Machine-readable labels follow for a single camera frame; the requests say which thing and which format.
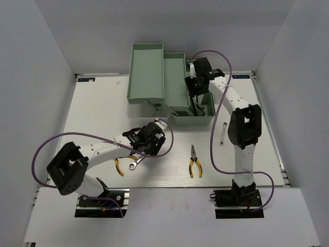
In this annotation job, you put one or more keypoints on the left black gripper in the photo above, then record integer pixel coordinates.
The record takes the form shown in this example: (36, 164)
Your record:
(158, 142)

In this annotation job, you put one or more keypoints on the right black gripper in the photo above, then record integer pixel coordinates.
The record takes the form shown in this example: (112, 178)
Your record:
(189, 82)

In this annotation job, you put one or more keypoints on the long dark red hex key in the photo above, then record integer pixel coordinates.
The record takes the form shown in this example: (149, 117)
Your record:
(193, 106)

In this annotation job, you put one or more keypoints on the short dark red hex key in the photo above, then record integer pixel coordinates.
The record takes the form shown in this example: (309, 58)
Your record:
(199, 108)

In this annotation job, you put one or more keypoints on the large silver ratchet wrench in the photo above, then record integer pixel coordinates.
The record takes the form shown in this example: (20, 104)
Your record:
(133, 165)

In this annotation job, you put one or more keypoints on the green toolbox with clear lid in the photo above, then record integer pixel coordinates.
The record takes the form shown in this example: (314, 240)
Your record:
(157, 87)

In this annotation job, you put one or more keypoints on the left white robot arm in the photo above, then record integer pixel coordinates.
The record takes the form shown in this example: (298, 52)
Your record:
(69, 167)

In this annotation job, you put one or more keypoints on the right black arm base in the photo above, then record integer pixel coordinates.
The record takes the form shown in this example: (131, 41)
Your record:
(226, 207)

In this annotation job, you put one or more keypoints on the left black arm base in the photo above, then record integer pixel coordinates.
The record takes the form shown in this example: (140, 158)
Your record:
(114, 208)

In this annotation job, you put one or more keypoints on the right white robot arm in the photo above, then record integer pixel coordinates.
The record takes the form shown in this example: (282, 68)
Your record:
(244, 128)

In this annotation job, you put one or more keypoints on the right blue table sticker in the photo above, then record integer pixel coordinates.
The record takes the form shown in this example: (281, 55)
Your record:
(241, 76)

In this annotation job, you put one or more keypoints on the blue table sticker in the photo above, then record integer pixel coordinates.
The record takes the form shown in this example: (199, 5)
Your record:
(86, 79)
(241, 76)

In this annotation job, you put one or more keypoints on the small silver wrench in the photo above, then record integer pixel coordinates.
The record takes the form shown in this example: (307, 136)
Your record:
(223, 133)

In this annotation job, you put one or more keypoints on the left blue table sticker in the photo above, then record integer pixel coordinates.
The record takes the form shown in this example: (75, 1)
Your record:
(86, 79)

